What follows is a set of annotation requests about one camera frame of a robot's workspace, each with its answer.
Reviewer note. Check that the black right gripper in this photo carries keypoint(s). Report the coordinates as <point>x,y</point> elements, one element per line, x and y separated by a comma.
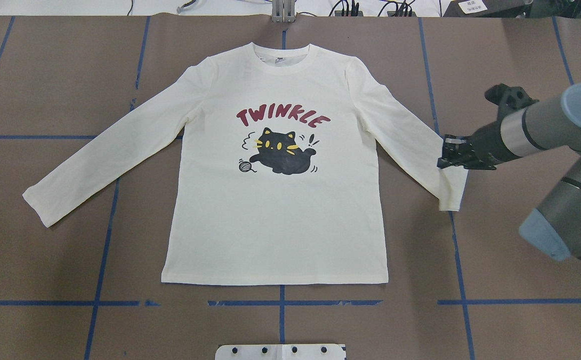
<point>485,144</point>

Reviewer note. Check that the cream long-sleeve cat shirt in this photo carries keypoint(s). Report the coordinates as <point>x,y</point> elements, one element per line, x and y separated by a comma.
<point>279,173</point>

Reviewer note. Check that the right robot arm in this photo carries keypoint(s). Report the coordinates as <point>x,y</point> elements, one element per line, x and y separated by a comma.
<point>524,127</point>

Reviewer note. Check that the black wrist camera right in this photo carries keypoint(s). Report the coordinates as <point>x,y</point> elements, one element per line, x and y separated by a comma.
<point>509,99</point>

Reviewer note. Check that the aluminium frame post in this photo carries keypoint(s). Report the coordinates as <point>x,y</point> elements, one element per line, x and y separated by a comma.
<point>283,11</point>

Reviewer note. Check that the white central pedestal column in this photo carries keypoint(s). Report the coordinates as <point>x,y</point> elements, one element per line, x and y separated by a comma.
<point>302,351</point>

